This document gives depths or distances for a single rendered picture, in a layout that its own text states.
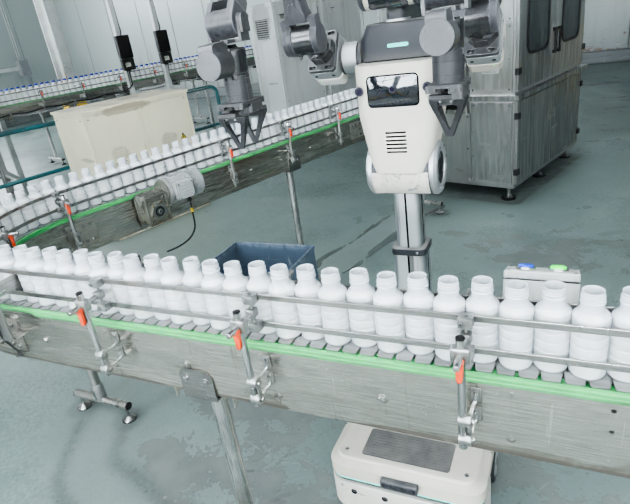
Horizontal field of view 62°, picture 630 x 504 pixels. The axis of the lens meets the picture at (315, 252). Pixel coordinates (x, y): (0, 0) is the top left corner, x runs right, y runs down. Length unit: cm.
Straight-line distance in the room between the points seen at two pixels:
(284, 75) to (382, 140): 553
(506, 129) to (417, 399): 369
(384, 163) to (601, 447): 90
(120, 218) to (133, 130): 266
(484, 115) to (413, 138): 317
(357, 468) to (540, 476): 71
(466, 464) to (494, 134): 325
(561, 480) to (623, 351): 129
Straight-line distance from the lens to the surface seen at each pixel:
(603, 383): 105
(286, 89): 705
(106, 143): 510
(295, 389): 122
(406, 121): 152
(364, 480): 195
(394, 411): 115
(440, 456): 192
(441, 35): 94
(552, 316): 99
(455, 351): 95
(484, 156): 476
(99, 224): 258
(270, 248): 184
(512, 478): 224
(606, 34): 1293
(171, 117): 542
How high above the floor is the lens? 163
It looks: 24 degrees down
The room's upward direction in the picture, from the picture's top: 8 degrees counter-clockwise
